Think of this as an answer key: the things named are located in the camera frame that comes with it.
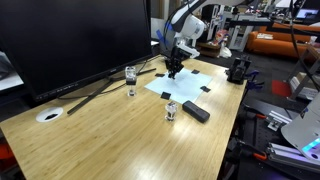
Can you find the black tape square right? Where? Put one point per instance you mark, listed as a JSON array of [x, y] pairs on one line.
[[159, 75]]

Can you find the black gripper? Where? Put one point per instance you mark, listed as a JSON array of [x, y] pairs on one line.
[[174, 62]]

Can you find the black tape square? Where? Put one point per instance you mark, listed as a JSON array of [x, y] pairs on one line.
[[205, 89], [195, 71], [165, 95], [159, 75]]

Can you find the white paper sheet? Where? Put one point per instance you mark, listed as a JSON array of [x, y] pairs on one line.
[[185, 86]]

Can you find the black tape square left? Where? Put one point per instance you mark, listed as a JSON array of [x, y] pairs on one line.
[[205, 89]]

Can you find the black tape square front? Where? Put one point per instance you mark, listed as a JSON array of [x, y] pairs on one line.
[[165, 95]]

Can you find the large black monitor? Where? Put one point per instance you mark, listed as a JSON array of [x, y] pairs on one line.
[[58, 46]]

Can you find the orange sofa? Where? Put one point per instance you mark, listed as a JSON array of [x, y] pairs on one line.
[[276, 43]]

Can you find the black clamp mount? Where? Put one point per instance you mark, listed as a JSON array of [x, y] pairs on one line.
[[236, 73]]

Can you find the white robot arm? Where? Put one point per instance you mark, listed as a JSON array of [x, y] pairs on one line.
[[188, 27]]

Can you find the black tape square far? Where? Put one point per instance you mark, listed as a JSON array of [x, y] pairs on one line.
[[195, 71]]

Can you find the black eraser block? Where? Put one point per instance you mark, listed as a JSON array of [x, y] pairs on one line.
[[195, 111]]

